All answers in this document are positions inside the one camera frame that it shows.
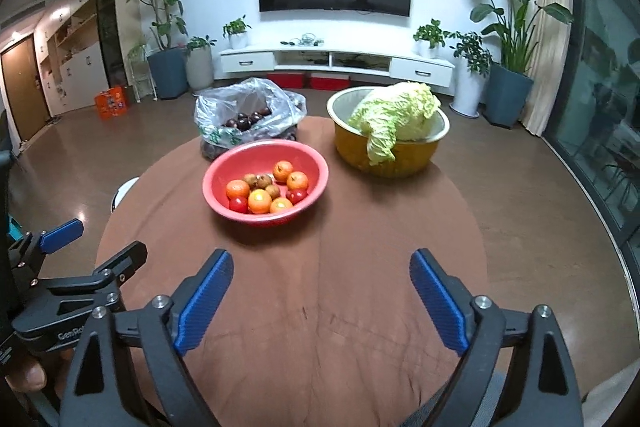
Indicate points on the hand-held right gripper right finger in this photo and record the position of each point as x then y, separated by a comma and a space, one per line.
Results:
440, 302

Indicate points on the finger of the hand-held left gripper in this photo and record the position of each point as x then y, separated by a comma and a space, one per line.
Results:
62, 232
122, 262

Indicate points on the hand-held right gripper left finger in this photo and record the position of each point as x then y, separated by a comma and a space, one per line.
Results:
205, 302

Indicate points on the red tomato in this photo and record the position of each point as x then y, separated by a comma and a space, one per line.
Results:
238, 205
296, 195

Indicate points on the orange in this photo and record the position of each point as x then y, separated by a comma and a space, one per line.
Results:
283, 170
237, 188
259, 201
280, 205
297, 180

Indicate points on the brown round fruit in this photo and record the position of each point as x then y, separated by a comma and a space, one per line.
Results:
263, 181
250, 179
272, 190

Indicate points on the red plastic basin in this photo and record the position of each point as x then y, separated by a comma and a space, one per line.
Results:
305, 157

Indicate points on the pile of dark purple fruits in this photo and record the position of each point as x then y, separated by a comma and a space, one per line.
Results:
245, 123

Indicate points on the person's left hand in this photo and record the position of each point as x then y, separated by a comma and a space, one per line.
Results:
25, 377

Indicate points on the white round stool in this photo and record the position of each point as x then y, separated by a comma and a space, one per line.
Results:
122, 194

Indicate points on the orange cardboard box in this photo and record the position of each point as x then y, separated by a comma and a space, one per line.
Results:
112, 103

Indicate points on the brown wooden door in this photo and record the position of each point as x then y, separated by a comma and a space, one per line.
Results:
25, 87

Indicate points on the white metal rack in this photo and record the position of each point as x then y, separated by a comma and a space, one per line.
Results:
145, 79

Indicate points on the yellow basin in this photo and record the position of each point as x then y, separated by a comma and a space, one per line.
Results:
350, 147

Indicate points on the beige cloth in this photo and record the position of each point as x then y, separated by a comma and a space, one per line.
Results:
605, 394

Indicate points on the napa cabbage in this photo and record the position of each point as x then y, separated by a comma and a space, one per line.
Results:
400, 117

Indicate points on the tall tree in blue pot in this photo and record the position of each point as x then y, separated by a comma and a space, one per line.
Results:
165, 72

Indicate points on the plant in grey-white pot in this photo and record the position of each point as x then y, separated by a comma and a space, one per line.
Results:
200, 67

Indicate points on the clear plastic bag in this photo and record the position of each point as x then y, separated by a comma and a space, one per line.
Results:
260, 94

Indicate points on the large-leaf plant in blue pot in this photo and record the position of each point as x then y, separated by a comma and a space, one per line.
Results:
510, 97

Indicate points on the plant in tall white pot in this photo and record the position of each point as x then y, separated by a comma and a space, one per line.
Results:
469, 82

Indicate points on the white television cabinet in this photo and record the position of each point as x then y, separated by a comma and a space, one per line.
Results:
250, 59

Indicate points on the red storage box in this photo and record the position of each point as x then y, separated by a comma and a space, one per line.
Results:
330, 82

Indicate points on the glass sliding door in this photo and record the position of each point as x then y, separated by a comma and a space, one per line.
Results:
595, 107

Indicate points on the small plant in white pot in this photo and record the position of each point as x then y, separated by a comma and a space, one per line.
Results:
430, 39
236, 33

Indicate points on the beige curtain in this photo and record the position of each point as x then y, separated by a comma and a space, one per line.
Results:
550, 7

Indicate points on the white wall cabinet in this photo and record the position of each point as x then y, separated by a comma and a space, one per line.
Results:
80, 72

